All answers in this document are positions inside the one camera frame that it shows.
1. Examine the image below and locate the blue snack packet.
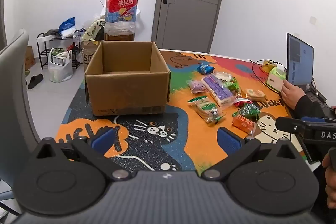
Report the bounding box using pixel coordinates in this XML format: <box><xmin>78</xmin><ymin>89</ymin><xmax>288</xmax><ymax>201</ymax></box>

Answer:
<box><xmin>197</xmin><ymin>63</ymin><xmax>215</xmax><ymax>75</ymax></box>

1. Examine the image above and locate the another person's forearm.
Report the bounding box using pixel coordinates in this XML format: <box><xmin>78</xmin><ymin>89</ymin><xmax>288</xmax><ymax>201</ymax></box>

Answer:
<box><xmin>294</xmin><ymin>95</ymin><xmax>332</xmax><ymax>119</ymax></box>

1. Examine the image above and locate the green tissue box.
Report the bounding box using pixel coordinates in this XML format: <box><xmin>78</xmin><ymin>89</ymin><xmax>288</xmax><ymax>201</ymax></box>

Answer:
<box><xmin>266</xmin><ymin>64</ymin><xmax>287</xmax><ymax>90</ymax></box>

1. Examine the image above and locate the black slipper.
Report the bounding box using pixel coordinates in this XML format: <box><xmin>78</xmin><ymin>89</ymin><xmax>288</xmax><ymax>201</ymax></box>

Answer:
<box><xmin>28</xmin><ymin>73</ymin><xmax>44</xmax><ymax>90</ymax></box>

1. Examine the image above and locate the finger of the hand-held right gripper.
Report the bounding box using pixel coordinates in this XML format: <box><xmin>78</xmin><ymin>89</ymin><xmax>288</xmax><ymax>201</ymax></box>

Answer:
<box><xmin>275</xmin><ymin>116</ymin><xmax>306</xmax><ymax>134</ymax></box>

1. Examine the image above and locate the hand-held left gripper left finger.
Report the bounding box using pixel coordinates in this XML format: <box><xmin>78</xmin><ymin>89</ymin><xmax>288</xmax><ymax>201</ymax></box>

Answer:
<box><xmin>35</xmin><ymin>126</ymin><xmax>137</xmax><ymax>182</ymax></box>

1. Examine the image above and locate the black cable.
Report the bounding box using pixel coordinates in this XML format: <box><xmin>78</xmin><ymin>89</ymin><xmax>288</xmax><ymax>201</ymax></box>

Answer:
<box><xmin>251</xmin><ymin>59</ymin><xmax>279</xmax><ymax>88</ymax></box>

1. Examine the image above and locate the light green snack packet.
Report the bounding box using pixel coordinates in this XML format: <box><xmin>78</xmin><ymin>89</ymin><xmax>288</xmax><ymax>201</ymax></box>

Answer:
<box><xmin>223</xmin><ymin>77</ymin><xmax>241</xmax><ymax>95</ymax></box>

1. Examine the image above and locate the blue plastic bag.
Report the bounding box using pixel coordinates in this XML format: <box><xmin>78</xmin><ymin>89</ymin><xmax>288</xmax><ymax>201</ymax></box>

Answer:
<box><xmin>58</xmin><ymin>17</ymin><xmax>79</xmax><ymax>38</ymax></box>

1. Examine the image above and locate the yellow packet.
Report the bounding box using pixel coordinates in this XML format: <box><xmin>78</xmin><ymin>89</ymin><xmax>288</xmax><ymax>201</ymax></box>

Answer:
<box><xmin>262</xmin><ymin>60</ymin><xmax>277</xmax><ymax>75</ymax></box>

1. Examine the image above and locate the colourful cartoon table mat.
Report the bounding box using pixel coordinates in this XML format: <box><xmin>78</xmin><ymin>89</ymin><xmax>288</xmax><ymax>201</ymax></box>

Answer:
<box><xmin>56</xmin><ymin>49</ymin><xmax>326</xmax><ymax>172</ymax></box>

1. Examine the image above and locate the clear cracker packet green label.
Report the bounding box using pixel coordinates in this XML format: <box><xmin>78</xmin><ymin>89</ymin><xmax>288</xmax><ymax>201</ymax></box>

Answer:
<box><xmin>187</xmin><ymin>95</ymin><xmax>227</xmax><ymax>125</ymax></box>

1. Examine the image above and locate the printed cardboard box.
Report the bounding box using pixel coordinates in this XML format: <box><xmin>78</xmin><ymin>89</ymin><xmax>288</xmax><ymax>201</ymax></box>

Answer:
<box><xmin>81</xmin><ymin>40</ymin><xmax>103</xmax><ymax>73</ymax></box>

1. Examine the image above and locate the rice cracker packet orange label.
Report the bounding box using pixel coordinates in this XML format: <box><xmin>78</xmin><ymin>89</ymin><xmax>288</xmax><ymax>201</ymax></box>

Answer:
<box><xmin>245</xmin><ymin>89</ymin><xmax>266</xmax><ymax>102</ymax></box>

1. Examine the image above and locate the black shoe rack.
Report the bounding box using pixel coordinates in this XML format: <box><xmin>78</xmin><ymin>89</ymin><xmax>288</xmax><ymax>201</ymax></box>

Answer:
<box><xmin>36</xmin><ymin>31</ymin><xmax>83</xmax><ymax>71</ymax></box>

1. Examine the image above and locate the person's right hand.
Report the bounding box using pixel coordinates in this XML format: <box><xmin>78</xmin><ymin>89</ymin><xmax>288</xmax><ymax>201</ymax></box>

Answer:
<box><xmin>322</xmin><ymin>147</ymin><xmax>336</xmax><ymax>210</ymax></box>

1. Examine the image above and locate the orange snack packet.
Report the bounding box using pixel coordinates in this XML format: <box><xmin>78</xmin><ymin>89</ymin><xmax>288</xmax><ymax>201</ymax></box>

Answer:
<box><xmin>232</xmin><ymin>114</ymin><xmax>258</xmax><ymax>134</ymax></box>

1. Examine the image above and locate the small purple snack packet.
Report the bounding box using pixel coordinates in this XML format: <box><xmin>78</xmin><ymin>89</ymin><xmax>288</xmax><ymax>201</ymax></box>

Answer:
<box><xmin>187</xmin><ymin>80</ymin><xmax>209</xmax><ymax>94</ymax></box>

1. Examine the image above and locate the long purple snack packet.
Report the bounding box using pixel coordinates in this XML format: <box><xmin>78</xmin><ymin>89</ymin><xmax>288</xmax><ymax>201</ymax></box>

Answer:
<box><xmin>202</xmin><ymin>75</ymin><xmax>235</xmax><ymax>107</ymax></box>

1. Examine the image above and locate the large oil bottle red label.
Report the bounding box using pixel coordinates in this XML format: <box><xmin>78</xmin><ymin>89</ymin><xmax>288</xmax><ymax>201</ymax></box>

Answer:
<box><xmin>104</xmin><ymin>0</ymin><xmax>138</xmax><ymax>42</ymax></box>

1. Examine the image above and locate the grey chair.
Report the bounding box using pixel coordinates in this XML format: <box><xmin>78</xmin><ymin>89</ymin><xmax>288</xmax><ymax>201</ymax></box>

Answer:
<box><xmin>0</xmin><ymin>28</ymin><xmax>45</xmax><ymax>217</ymax></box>

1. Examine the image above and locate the clear bread packet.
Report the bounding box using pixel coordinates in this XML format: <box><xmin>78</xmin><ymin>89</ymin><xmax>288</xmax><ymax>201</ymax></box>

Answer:
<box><xmin>213</xmin><ymin>71</ymin><xmax>234</xmax><ymax>83</ymax></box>

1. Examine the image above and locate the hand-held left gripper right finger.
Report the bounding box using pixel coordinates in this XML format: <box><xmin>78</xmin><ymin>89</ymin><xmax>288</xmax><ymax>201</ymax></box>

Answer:
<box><xmin>201</xmin><ymin>127</ymin><xmax>301</xmax><ymax>181</ymax></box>

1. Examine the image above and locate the panda print ring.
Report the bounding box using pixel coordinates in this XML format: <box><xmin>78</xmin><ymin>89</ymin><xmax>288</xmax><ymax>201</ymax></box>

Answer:
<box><xmin>81</xmin><ymin>18</ymin><xmax>106</xmax><ymax>42</ymax></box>

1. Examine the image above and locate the dark green snack packet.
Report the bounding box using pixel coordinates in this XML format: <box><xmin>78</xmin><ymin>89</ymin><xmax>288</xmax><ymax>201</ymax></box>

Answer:
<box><xmin>237</xmin><ymin>103</ymin><xmax>261</xmax><ymax>120</ymax></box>

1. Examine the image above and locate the red label peanut packet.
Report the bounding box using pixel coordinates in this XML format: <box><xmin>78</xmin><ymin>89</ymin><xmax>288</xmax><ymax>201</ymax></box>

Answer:
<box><xmin>233</xmin><ymin>97</ymin><xmax>253</xmax><ymax>109</ymax></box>

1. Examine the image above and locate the white plastic bag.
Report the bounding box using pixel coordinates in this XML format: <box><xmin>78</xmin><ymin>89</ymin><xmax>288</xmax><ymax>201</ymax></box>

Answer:
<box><xmin>48</xmin><ymin>48</ymin><xmax>73</xmax><ymax>83</ymax></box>

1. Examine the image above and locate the grey door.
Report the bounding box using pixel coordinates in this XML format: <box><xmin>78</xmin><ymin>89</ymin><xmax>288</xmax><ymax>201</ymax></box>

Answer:
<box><xmin>151</xmin><ymin>0</ymin><xmax>230</xmax><ymax>54</ymax></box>

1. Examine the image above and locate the small brown cardboard box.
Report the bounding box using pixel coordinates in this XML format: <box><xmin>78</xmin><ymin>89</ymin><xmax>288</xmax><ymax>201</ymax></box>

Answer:
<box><xmin>24</xmin><ymin>46</ymin><xmax>36</xmax><ymax>71</ymax></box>

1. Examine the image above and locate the black laptop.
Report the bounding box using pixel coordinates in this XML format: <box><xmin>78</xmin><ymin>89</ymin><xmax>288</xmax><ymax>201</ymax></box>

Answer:
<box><xmin>286</xmin><ymin>32</ymin><xmax>336</xmax><ymax>119</ymax></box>

